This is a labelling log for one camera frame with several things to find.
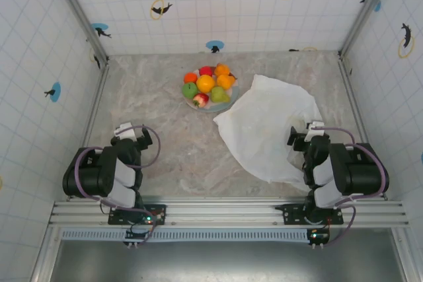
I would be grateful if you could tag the white plastic bag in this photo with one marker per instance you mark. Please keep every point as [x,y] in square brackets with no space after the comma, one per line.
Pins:
[264,123]

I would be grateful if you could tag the green apple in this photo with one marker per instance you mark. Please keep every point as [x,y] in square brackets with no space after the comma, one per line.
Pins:
[189,90]

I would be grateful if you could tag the red peach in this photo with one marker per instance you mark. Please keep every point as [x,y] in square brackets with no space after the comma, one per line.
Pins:
[200,99]

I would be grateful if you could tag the small deep orange tangerine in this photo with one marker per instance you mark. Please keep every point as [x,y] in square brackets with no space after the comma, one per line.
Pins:
[190,78]

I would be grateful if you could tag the large yellow orange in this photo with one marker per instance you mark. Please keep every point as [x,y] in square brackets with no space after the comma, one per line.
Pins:
[205,84]

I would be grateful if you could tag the green pear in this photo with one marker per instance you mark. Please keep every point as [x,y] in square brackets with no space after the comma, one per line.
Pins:
[219,94]

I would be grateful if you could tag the red apple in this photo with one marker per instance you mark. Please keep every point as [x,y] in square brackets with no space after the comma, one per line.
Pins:
[206,70]

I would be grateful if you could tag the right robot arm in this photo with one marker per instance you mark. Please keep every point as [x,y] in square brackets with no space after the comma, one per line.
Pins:
[360,176]

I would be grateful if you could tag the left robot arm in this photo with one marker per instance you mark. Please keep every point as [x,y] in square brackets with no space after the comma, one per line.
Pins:
[89,176]

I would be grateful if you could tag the round pale plate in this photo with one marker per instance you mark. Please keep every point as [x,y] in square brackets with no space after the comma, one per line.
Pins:
[215,107]

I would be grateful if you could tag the small controller board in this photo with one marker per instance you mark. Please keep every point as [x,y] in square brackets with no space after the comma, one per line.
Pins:
[135,236]
[319,236]

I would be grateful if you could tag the grey steel sheet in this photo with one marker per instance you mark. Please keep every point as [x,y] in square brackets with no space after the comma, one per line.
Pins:
[231,262]

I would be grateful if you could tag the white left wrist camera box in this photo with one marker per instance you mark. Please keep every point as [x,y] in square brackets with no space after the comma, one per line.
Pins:
[124,130]

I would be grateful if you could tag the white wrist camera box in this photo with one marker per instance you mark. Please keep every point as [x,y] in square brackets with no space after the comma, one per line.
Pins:
[124,130]
[315,128]

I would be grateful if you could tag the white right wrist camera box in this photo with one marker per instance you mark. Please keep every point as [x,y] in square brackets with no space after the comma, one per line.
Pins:
[315,128]

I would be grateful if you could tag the aluminium side rail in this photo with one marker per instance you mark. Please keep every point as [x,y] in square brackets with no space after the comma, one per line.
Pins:
[92,123]
[358,113]

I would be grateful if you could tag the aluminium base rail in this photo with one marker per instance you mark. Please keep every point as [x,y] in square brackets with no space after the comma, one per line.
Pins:
[218,211]

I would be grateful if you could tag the aluminium corner post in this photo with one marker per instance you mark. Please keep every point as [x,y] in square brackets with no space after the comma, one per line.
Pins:
[367,11]
[77,14]

